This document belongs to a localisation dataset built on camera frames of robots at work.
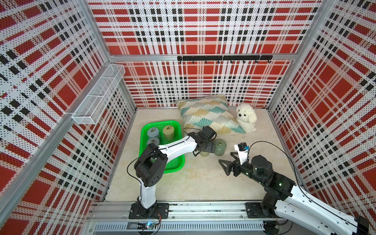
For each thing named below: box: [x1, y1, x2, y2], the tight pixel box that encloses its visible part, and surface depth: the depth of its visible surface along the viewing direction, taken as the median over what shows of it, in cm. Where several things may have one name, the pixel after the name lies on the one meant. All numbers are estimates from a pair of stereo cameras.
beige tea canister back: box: [162, 124, 175, 142], surface depth 99 cm
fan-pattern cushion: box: [176, 94, 246, 135], surface depth 97 cm
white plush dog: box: [235, 103, 258, 133], surface depth 95 cm
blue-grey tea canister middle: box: [146, 136, 161, 146], surface depth 93 cm
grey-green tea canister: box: [214, 139, 227, 157], surface depth 91 cm
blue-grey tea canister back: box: [146, 127, 160, 138], surface depth 97 cm
